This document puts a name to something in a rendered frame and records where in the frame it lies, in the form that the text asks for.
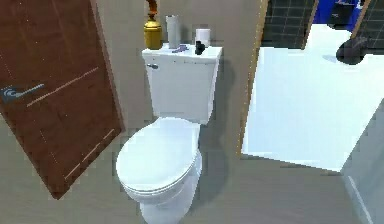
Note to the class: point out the white bathtub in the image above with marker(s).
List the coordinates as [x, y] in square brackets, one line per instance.
[310, 106]

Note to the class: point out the blue box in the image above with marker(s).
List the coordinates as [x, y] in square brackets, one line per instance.
[336, 11]

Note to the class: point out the white toilet paper roll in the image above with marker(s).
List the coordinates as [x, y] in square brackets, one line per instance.
[203, 36]

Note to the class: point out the small black bottle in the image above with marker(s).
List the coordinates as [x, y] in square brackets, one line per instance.
[199, 47]

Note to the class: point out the brown wooden room door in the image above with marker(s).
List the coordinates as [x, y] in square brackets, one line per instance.
[56, 83]

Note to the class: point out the purple flat object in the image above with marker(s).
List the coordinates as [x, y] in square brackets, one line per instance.
[179, 49]

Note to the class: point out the dark grey round object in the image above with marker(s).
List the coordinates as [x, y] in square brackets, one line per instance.
[351, 50]

